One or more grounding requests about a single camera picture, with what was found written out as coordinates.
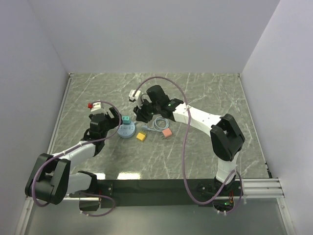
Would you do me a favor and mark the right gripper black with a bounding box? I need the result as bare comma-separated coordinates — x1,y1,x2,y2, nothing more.
133,98,160,124

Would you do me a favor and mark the round blue power strip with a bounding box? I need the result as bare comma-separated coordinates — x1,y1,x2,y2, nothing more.
117,121,136,139

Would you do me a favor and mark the yellow charger plug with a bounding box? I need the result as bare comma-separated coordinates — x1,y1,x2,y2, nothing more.
136,132,146,141

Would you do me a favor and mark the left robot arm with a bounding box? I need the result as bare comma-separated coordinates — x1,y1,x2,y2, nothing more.
25,107,122,207

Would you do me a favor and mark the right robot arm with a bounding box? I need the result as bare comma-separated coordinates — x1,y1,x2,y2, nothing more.
129,85,245,195

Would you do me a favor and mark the teal usb charger plug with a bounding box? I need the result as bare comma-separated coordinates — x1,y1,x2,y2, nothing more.
122,116,131,125

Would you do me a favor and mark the pink charger plug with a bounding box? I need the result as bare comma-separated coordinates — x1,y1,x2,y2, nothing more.
162,128,173,138

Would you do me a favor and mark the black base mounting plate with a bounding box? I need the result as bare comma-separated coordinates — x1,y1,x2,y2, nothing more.
68,178,245,209

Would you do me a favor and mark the blue power strip cord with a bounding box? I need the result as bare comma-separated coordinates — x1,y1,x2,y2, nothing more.
141,117,170,133

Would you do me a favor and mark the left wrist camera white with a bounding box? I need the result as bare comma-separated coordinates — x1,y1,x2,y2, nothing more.
88,100,105,115

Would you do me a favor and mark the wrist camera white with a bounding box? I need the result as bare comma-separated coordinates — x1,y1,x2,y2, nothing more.
88,100,105,115
128,90,142,102

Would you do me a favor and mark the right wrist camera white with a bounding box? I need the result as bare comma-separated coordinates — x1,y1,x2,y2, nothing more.
128,90,142,102

